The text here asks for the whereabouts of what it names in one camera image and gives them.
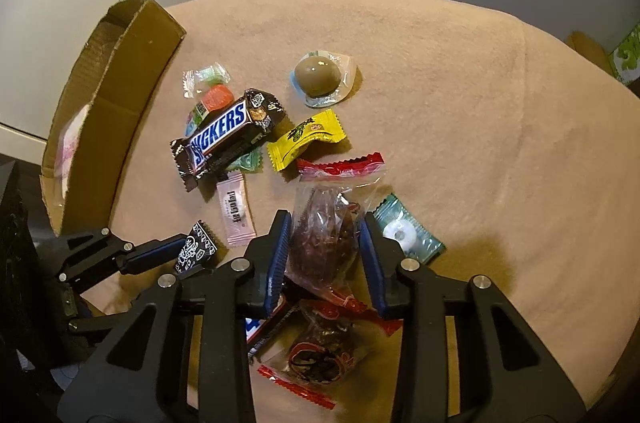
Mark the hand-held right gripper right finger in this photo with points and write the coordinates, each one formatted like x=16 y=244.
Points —
x=370 y=253

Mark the yellow candy packet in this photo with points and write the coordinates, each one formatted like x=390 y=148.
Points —
x=305 y=138

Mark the tan fabric table cover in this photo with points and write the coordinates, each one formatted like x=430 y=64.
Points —
x=475 y=128

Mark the pink candy packet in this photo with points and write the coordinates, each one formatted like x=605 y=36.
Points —
x=235 y=208

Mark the green candy packet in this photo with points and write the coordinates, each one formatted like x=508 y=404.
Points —
x=250 y=160

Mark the clear wrapped brown ball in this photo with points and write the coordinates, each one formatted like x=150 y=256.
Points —
x=317 y=75

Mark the cardboard box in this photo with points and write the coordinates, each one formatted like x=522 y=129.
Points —
x=107 y=68

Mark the red-edged clear dried fruit packet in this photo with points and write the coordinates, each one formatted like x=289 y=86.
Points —
x=325 y=228
x=320 y=353

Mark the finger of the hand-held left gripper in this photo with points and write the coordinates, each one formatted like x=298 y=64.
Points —
x=155 y=253
x=105 y=319

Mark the green patterned box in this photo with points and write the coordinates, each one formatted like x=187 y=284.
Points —
x=627 y=53

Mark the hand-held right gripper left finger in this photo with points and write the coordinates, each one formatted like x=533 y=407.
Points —
x=280 y=253

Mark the brown chocolate bar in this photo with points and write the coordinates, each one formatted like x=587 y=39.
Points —
x=217 y=138
x=265 y=328

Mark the black patterned candy packet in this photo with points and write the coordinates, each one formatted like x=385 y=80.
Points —
x=265 y=108
x=197 y=248

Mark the teal mint packet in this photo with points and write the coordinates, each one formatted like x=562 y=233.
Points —
x=407 y=230

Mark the orange candy packet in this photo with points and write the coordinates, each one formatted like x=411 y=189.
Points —
x=217 y=99

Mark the clear wrapped green candy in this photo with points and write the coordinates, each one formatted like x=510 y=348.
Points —
x=207 y=75

